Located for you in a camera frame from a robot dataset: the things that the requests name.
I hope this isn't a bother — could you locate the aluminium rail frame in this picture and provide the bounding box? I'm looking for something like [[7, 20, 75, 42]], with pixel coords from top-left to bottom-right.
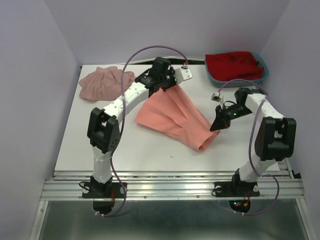
[[29, 92, 311, 240]]

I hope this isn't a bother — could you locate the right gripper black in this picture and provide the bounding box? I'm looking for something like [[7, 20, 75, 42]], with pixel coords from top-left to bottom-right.
[[210, 104, 253, 132]]

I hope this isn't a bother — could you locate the red garment in basket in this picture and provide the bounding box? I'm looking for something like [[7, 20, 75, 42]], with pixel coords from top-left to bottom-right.
[[205, 51, 265, 82]]

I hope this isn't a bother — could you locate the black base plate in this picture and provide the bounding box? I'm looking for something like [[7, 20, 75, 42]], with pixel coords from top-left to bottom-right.
[[79, 181, 127, 199], [211, 181, 260, 198]]

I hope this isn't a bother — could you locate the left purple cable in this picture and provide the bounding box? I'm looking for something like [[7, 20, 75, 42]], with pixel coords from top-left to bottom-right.
[[94, 45, 190, 218]]

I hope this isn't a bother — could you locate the blue grey plastic basket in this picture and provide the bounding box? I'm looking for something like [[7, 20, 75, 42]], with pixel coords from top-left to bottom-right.
[[204, 51, 269, 88]]

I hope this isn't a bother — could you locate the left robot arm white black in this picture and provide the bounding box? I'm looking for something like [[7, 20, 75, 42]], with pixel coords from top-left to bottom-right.
[[80, 57, 177, 199]]

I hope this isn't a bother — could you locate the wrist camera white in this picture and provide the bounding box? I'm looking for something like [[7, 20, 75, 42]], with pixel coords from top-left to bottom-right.
[[174, 67, 193, 85], [211, 91, 224, 106]]

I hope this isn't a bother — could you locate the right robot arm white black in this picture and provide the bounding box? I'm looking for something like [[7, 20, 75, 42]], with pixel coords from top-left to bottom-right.
[[210, 87, 297, 198]]

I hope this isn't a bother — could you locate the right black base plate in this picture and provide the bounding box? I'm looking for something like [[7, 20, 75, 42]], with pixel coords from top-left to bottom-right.
[[211, 181, 260, 198]]

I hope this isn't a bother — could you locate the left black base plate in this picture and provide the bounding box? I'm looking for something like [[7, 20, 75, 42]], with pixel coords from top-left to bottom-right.
[[79, 181, 127, 199]]

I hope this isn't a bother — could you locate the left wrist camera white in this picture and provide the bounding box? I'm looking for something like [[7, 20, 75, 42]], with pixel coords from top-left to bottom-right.
[[174, 67, 193, 85]]

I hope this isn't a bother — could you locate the salmon orange skirt pile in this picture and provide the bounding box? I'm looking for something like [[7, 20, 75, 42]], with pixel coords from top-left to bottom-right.
[[135, 85, 220, 152]]

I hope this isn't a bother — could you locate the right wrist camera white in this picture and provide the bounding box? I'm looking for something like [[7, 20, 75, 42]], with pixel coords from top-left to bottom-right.
[[211, 91, 224, 106]]

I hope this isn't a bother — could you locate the dusty pink pleated skirt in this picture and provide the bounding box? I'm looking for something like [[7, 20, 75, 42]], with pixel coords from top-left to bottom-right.
[[79, 66, 123, 102]]

